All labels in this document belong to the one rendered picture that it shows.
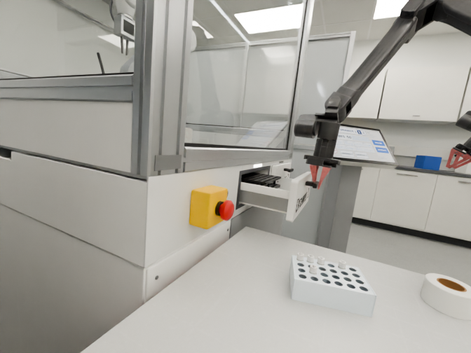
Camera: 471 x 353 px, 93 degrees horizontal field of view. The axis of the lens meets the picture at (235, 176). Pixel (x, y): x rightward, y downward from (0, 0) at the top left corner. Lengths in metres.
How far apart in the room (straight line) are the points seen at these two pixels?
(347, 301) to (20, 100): 0.73
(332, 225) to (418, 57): 3.41
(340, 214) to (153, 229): 1.47
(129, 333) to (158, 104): 0.30
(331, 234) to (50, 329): 1.50
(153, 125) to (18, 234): 0.50
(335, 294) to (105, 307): 0.40
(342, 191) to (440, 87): 2.77
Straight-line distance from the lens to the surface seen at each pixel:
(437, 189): 3.78
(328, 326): 0.41
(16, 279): 0.82
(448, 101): 4.17
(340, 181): 1.65
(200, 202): 0.43
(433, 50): 4.67
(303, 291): 0.43
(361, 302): 0.45
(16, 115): 0.68
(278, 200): 0.61
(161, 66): 0.37
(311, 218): 2.42
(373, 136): 1.84
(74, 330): 0.65
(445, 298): 0.55
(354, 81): 0.81
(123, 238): 0.42
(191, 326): 0.36
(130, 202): 0.39
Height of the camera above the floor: 1.01
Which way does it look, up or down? 9 degrees down
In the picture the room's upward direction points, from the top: 6 degrees clockwise
